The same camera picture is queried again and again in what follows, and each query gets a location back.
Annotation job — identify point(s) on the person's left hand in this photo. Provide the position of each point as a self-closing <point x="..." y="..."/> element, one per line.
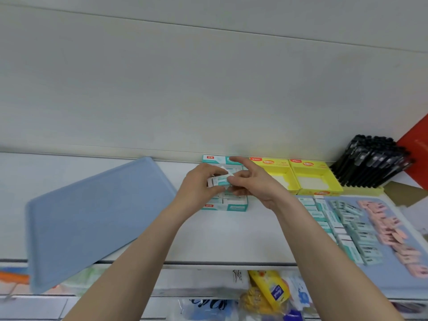
<point x="195" y="187"/>

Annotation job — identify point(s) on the person's right hand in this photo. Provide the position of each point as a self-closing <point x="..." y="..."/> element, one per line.
<point x="264" y="185"/>

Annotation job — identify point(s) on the person's right thumb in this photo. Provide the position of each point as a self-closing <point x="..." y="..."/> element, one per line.
<point x="243" y="174"/>

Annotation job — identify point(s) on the person's left thumb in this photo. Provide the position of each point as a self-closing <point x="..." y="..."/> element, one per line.
<point x="215" y="169"/>

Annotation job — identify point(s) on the white eraser with teal sleeve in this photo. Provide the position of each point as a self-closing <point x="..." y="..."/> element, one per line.
<point x="218" y="181"/>

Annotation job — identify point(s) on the person's left forearm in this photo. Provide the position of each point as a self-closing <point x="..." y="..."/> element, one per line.
<point x="133" y="260"/>

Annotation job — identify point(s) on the person's right forearm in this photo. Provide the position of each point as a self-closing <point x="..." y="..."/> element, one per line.
<point x="331" y="264"/>

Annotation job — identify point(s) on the teal eraser display box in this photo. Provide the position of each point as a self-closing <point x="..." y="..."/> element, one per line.
<point x="235" y="202"/>

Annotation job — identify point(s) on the yellow display box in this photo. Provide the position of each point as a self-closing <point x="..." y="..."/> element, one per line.
<point x="279" y="168"/>
<point x="316" y="177"/>

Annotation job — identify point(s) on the yellow packet with blue label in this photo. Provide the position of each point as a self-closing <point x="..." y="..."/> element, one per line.
<point x="270" y="289"/>

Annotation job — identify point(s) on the pale yellow pen box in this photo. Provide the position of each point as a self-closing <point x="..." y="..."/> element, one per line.
<point x="362" y="191"/>

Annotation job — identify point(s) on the rows of teal erasers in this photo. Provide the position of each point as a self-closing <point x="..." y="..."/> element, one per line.
<point x="354" y="230"/>

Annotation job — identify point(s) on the bundle of black pens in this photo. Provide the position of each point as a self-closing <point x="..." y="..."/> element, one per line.
<point x="367" y="160"/>

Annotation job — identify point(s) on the clear bag of yellow snacks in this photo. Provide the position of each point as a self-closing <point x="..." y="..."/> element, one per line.
<point x="254" y="302"/>

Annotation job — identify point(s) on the white packet with blue print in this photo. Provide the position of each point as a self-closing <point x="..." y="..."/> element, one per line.
<point x="301" y="292"/>

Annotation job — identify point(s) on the empty blue plastic tray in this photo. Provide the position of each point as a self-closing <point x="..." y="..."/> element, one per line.
<point x="90" y="220"/>

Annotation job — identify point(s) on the clear bag with blue print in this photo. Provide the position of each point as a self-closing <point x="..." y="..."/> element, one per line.
<point x="207" y="309"/>

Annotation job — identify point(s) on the pile of pink erasers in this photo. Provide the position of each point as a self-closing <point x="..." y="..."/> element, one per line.
<point x="391" y="227"/>

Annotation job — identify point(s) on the brown cardboard piece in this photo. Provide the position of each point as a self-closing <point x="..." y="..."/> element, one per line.
<point x="403" y="193"/>

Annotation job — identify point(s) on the blue tray with erasers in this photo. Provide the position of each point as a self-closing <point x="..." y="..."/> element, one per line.
<point x="384" y="274"/>

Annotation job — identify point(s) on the red board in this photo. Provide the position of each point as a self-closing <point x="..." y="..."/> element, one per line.
<point x="416" y="147"/>

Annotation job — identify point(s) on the orange strip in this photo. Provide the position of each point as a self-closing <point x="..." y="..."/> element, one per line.
<point x="13" y="278"/>

